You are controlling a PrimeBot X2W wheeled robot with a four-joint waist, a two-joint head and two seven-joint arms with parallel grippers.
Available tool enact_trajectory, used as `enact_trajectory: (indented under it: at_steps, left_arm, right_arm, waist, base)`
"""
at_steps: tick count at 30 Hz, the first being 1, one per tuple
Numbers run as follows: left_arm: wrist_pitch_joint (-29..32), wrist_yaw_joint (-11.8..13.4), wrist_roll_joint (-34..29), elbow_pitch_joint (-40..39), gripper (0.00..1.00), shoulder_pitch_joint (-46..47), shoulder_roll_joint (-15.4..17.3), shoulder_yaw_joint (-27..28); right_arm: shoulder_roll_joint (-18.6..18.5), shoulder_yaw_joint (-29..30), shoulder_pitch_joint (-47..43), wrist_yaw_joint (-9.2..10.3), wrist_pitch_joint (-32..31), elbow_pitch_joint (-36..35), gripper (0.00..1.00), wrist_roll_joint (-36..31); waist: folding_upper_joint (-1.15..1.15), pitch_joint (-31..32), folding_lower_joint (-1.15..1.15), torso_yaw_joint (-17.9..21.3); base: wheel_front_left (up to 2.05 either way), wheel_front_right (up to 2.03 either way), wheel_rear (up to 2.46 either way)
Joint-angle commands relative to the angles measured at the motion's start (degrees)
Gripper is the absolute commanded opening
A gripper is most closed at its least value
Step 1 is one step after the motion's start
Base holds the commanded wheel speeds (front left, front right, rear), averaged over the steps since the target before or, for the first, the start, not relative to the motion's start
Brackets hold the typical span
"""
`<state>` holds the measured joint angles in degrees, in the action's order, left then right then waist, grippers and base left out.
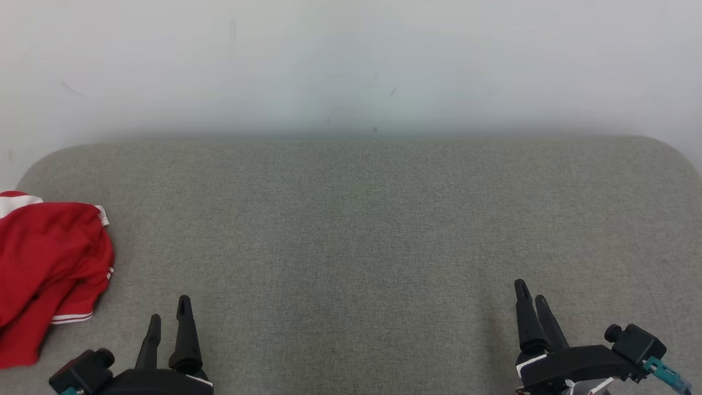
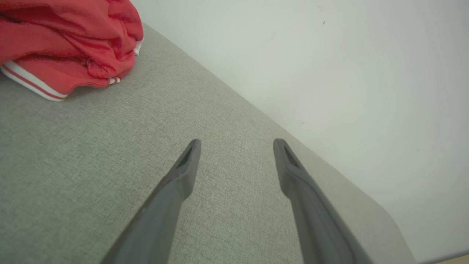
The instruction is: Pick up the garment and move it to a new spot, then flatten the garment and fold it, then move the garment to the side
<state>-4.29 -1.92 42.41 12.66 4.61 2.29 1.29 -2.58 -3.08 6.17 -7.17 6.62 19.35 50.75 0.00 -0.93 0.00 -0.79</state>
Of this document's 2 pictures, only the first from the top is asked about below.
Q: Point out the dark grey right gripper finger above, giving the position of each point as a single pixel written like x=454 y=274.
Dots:
x=527 y=323
x=551 y=326

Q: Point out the grey fabric cushion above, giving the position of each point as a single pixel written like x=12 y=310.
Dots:
x=351 y=247

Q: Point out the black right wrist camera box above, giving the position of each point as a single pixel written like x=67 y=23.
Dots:
x=636 y=345

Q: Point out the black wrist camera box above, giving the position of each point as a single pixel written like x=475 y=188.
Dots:
x=82 y=373
x=636 y=345

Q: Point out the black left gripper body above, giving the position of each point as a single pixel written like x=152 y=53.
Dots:
x=159 y=384

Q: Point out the red shirt with white trim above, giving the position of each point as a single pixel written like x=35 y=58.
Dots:
x=49 y=263

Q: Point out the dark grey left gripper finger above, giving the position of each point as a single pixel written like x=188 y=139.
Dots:
x=149 y=345
x=185 y=334

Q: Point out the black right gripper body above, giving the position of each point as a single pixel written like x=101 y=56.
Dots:
x=576 y=367

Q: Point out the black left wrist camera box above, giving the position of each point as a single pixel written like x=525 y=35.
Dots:
x=82 y=373

